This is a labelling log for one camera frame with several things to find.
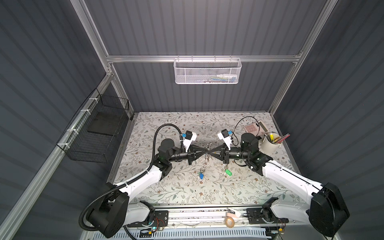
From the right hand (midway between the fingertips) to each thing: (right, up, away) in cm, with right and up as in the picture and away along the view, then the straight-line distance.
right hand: (210, 155), depth 71 cm
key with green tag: (+13, -14, +18) cm, 26 cm away
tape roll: (+10, -34, +2) cm, 35 cm away
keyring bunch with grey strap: (-4, -8, -1) cm, 9 cm away
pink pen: (+47, +6, +20) cm, 51 cm away
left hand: (-1, +2, -1) cm, 2 cm away
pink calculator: (+38, +12, +35) cm, 53 cm away
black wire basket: (-59, +9, +1) cm, 59 cm away
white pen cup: (+38, +4, +18) cm, 43 cm away
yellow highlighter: (+41, +7, +23) cm, 48 cm away
